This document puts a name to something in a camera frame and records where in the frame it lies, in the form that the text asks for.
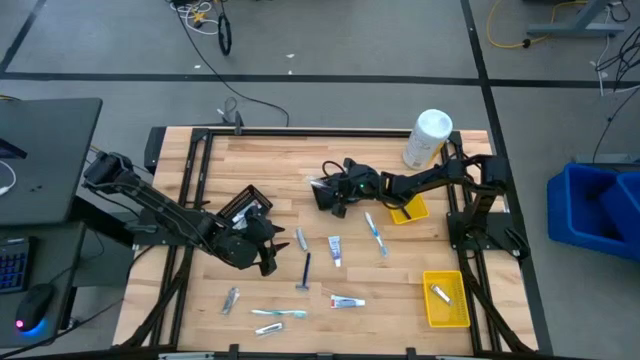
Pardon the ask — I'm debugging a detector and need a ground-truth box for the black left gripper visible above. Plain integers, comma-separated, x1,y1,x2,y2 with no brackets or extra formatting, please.
219,207,290,277

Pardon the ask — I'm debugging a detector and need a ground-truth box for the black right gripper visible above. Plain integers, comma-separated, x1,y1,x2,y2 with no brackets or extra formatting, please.
324,158,384,217

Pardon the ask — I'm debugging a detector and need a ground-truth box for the black plastic mesh basket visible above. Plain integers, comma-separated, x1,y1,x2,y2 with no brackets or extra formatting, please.
310,174,351,212
215,184,274,226

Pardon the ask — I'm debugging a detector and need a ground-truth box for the green wrapped toothbrush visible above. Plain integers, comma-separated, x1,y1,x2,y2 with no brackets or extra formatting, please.
249,308,308,319

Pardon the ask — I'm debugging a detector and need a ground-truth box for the yellow plastic mesh basket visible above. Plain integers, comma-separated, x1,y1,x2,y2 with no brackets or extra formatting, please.
389,193,431,226
422,270,471,329

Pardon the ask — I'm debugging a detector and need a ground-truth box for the white wipes canister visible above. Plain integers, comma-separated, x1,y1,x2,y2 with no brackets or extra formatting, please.
401,108,454,171

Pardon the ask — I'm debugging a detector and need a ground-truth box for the black lower desk surface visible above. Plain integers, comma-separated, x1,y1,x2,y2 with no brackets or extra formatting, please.
0,222,87,349

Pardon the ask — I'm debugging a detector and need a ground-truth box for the black desk top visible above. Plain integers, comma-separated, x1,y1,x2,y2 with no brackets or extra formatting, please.
0,97,104,227

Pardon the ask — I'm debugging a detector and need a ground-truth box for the large blue plastic bin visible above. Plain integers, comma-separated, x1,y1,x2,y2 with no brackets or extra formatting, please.
546,161,640,262

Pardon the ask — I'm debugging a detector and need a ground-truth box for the black computer mouse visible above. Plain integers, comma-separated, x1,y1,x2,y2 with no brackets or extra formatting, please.
13,282,56,332

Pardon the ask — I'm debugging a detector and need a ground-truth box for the black computer keyboard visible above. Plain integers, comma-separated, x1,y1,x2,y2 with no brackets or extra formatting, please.
0,236,40,295

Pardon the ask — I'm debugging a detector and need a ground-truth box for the dark screen edge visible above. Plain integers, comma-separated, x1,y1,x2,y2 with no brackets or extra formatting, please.
0,138,29,161

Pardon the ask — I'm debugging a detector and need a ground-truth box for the grey desk leg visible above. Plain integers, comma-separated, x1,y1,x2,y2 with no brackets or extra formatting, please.
526,0,626,40

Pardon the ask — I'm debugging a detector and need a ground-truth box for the small blue plastic bin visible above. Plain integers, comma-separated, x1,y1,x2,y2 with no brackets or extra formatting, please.
599,172,640,246

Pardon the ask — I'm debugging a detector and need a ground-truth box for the black aluminium table frame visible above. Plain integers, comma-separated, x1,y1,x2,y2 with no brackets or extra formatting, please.
149,127,501,354

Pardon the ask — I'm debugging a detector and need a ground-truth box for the long black floor cable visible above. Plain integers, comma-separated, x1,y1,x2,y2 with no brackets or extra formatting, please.
174,4,291,127

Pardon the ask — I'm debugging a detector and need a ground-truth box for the black table corner bracket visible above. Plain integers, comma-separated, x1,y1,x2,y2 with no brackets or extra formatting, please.
144,126,168,175

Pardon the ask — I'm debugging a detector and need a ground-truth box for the black coiled cable loop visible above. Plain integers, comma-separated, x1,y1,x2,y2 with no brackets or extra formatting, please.
217,12,233,57

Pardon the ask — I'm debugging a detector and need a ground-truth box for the white cable bundle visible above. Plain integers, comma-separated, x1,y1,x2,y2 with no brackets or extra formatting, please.
170,0,221,36

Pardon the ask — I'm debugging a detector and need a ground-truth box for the yellow floor cable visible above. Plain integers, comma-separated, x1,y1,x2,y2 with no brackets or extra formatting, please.
486,0,589,50

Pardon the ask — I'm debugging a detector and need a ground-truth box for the white desk cable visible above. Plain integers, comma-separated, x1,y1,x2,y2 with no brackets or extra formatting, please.
0,159,18,197

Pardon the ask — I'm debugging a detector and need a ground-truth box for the thin black floor cable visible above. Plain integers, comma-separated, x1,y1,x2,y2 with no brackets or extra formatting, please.
592,87,640,164

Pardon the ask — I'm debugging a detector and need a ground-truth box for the black cable tangle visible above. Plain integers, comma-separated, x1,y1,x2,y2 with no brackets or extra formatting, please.
594,24,640,96

